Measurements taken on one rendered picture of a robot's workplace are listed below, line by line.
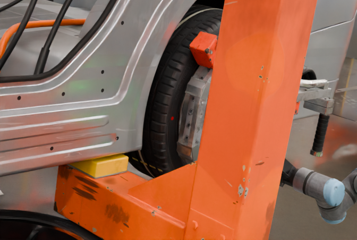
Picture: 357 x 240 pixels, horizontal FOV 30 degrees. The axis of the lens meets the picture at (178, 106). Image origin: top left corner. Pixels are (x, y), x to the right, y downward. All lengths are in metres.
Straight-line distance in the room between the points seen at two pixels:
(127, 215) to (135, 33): 0.53
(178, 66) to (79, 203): 0.52
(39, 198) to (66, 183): 1.48
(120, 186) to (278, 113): 0.57
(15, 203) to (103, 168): 1.52
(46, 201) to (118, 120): 1.60
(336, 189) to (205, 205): 0.80
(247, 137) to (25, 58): 0.81
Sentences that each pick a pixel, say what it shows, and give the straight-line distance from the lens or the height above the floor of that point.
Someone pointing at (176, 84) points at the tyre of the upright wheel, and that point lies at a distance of 2.09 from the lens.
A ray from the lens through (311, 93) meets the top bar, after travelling 2.24.
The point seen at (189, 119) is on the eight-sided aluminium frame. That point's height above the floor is 0.85.
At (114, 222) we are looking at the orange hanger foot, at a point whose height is 0.59.
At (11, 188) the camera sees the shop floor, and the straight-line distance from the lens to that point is 3.63.
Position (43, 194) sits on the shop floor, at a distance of 3.60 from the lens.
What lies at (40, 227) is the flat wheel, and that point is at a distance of 2.09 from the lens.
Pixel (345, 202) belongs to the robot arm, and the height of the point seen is 0.57.
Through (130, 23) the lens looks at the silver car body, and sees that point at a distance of 1.94.
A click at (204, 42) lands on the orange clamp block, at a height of 1.10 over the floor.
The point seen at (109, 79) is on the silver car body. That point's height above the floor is 0.97.
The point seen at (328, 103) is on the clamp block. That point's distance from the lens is 2.30.
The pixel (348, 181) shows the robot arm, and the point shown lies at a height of 0.64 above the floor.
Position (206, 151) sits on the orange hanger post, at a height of 0.90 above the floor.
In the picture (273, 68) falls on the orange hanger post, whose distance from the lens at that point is 1.55.
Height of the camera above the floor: 1.40
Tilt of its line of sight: 14 degrees down
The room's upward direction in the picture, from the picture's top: 9 degrees clockwise
